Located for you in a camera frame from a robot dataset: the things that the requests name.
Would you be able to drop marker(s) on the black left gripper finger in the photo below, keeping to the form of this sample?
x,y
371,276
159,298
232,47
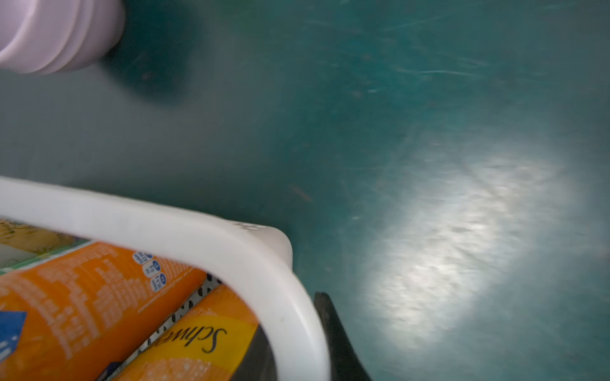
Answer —
x,y
345,365

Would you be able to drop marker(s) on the white perforated plastic basket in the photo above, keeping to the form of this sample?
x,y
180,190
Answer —
x,y
262,278

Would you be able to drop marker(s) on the orange Schweppes can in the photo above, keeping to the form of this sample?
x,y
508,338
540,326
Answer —
x,y
208,343

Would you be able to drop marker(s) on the orange Fanta can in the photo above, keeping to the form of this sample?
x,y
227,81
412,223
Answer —
x,y
81,314

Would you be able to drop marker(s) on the pink ceramic cup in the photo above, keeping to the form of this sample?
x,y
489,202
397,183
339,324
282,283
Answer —
x,y
45,37

